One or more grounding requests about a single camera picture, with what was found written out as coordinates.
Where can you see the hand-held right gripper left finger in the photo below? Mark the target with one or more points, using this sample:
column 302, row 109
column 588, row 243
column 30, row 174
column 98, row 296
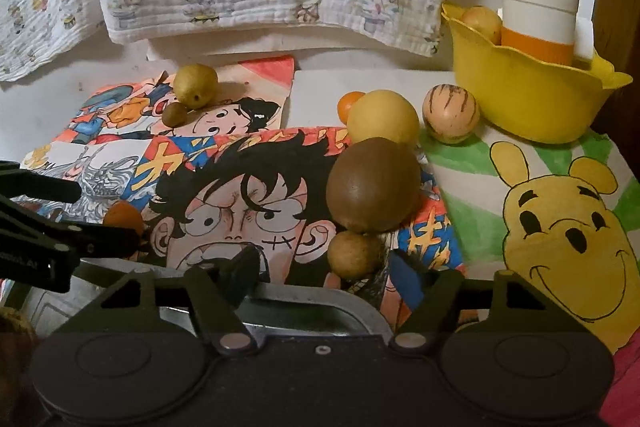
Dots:
column 245, row 269

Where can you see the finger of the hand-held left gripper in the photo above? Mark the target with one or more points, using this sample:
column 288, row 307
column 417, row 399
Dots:
column 50, row 192
column 100, row 243

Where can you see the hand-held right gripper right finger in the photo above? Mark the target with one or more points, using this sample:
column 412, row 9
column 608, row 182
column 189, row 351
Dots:
column 435, row 292

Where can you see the orange mandarin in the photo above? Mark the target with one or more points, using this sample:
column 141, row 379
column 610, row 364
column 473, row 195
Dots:
column 122, row 217

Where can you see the metal tray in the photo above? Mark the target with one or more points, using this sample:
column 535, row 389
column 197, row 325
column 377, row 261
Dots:
column 320, row 317

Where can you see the small round tan fruit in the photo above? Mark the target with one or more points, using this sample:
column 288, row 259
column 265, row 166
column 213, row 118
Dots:
column 354, row 254

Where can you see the large brown kiwi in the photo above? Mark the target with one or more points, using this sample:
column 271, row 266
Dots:
column 372, row 184

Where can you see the small brown kiwi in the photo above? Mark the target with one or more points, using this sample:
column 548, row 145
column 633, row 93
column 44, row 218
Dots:
column 175, row 113

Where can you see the yellow lemon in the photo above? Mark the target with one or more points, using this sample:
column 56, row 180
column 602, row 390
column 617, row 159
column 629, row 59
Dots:
column 195, row 84

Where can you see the round yellow pear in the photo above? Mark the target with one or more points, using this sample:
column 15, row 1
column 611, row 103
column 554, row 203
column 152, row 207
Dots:
column 382, row 117

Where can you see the cartoon collage poster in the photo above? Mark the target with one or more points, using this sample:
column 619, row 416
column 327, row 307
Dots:
column 225, row 207

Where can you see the striped pepino melon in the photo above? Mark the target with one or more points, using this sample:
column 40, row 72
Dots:
column 450, row 113

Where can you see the small orange kumquat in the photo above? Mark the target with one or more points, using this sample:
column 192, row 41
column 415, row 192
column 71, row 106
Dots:
column 346, row 106

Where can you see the yellow scalloped bowl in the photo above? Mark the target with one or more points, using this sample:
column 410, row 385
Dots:
column 525, row 92

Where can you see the pale yellow fruit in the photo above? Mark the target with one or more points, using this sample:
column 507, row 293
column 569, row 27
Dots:
column 482, row 23

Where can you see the white and orange vase cup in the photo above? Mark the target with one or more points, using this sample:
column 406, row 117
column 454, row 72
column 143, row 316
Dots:
column 537, row 17

